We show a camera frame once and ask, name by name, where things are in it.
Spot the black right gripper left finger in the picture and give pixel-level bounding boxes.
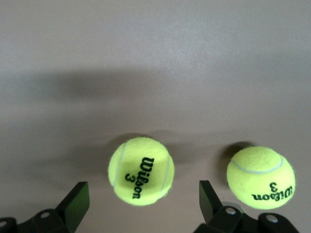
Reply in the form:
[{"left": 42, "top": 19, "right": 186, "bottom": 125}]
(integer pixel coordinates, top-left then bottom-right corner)
[{"left": 17, "top": 181, "right": 91, "bottom": 233}]

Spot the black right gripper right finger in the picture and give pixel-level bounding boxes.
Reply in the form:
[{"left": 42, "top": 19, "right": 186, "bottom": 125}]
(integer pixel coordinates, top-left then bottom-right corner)
[{"left": 195, "top": 180, "right": 262, "bottom": 233}]

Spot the yellow Wilson tennis ball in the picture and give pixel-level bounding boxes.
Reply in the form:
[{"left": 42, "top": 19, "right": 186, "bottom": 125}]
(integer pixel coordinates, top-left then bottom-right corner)
[
  {"left": 107, "top": 137, "right": 175, "bottom": 207},
  {"left": 226, "top": 145, "right": 296, "bottom": 210}
]

